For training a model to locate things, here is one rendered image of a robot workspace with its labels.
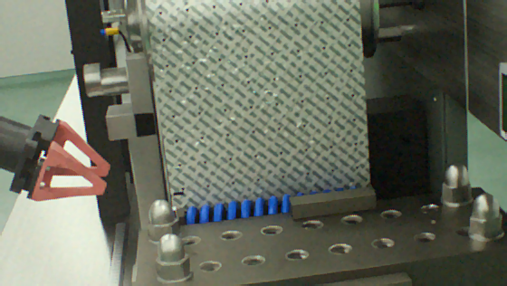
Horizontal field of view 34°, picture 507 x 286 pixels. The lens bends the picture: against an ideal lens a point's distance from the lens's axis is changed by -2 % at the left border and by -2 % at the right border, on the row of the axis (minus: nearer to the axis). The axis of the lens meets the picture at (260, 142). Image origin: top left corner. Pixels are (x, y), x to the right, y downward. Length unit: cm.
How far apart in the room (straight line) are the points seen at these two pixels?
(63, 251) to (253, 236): 43
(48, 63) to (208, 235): 582
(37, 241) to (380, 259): 64
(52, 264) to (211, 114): 39
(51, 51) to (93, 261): 551
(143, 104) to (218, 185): 14
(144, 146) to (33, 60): 568
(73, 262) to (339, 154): 44
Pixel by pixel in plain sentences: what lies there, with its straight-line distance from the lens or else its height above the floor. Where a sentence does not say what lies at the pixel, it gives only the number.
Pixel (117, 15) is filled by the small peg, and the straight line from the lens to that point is 96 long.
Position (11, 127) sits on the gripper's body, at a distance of 96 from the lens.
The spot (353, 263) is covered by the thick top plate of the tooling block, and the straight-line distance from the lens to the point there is 83.
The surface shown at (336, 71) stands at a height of 118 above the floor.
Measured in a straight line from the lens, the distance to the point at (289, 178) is 98.
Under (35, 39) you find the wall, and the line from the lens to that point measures 667.
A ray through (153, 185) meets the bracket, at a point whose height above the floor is 104.
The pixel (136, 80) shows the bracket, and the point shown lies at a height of 118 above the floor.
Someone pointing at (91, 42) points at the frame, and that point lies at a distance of 127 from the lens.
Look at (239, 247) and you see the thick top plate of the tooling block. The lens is 88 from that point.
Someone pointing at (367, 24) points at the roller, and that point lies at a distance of 96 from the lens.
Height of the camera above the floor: 140
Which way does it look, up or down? 18 degrees down
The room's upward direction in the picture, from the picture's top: 6 degrees counter-clockwise
